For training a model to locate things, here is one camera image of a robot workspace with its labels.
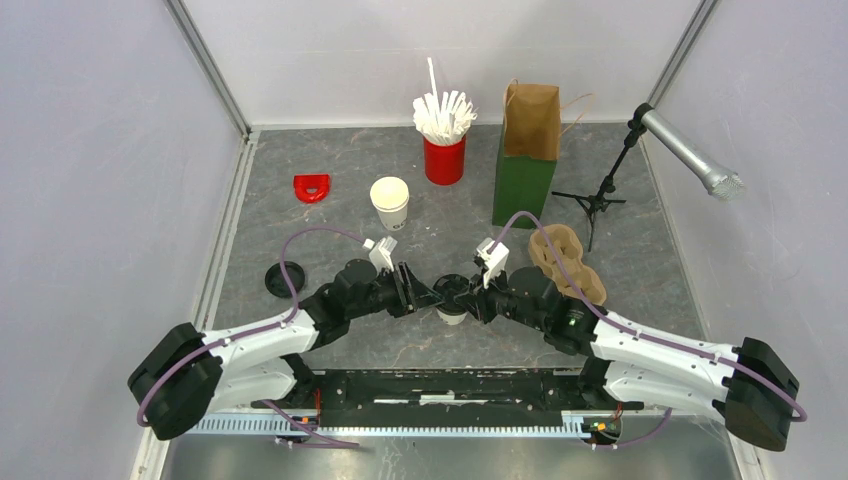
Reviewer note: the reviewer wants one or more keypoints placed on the white paper coffee cup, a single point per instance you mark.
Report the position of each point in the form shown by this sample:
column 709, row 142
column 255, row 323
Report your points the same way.
column 451, row 317

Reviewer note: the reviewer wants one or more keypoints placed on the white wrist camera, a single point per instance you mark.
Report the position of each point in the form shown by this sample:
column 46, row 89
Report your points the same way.
column 379, row 253
column 492, row 256

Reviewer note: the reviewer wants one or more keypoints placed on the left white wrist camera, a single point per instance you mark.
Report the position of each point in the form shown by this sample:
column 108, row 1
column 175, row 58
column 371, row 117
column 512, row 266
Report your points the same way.
column 379, row 253

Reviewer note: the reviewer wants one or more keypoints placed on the stack of paper cups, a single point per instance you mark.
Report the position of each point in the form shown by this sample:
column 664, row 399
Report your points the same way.
column 390, row 196

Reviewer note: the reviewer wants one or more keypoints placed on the brown pulp cup carrier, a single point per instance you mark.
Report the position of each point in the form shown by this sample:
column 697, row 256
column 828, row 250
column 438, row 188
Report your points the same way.
column 570, row 249

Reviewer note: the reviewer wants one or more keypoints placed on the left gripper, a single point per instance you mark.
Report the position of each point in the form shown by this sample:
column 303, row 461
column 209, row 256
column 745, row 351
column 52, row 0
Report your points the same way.
column 411, row 294

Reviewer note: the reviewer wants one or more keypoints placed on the silver microphone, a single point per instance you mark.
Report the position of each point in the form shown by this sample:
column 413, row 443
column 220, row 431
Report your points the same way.
column 719, row 182

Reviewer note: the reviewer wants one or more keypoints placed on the red straw holder cup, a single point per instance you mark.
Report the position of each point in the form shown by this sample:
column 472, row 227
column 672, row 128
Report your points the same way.
column 444, row 165

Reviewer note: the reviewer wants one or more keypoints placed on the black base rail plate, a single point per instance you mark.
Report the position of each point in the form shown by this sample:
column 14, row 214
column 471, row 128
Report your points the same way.
column 448, row 398

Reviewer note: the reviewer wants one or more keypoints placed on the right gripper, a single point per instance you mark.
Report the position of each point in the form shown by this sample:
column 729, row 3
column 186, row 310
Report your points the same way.
column 479, row 308

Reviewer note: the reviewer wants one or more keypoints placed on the green and brown paper bag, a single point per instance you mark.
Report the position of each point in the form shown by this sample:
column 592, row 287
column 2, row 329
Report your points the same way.
column 529, row 148

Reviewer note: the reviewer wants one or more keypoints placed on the stack of black lids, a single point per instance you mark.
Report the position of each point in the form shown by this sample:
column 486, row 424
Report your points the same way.
column 283, row 282

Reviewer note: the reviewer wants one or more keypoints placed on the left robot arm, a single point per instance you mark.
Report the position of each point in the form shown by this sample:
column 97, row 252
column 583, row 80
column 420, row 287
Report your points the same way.
column 190, row 373

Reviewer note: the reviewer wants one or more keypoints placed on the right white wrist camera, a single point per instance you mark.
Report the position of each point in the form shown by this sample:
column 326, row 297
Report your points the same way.
column 492, row 256

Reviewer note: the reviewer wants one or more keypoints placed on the bundle of white straws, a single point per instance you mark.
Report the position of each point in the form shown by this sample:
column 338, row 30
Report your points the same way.
column 443, row 118

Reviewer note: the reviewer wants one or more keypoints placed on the red plastic bracket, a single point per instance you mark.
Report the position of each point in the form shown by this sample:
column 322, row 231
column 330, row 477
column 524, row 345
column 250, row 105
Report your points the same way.
column 311, row 188

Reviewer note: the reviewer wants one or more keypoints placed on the black coffee cup lid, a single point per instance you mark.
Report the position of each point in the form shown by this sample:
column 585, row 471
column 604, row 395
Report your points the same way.
column 449, row 287

